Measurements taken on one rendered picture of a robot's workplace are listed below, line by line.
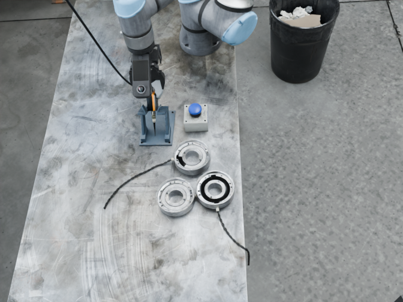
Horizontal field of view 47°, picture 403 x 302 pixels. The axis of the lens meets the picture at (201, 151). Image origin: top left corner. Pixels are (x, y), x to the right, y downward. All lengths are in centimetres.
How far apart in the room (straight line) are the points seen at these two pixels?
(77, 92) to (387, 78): 171
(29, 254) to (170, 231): 38
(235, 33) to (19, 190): 145
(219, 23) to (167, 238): 64
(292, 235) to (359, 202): 35
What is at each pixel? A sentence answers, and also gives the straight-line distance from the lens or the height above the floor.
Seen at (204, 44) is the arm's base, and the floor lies 84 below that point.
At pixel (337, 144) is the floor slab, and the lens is 236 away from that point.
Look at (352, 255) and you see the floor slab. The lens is 211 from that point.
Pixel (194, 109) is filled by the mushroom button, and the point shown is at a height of 87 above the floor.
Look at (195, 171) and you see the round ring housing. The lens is 128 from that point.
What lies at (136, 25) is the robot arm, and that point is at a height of 120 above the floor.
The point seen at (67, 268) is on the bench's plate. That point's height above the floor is 80.
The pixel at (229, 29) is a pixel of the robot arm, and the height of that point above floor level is 99.
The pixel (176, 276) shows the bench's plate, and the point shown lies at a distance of 120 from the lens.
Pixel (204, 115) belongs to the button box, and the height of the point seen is 85.
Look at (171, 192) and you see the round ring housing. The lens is 126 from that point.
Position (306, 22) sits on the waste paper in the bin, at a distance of 240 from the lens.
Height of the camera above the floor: 193
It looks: 57 degrees down
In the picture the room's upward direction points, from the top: 8 degrees counter-clockwise
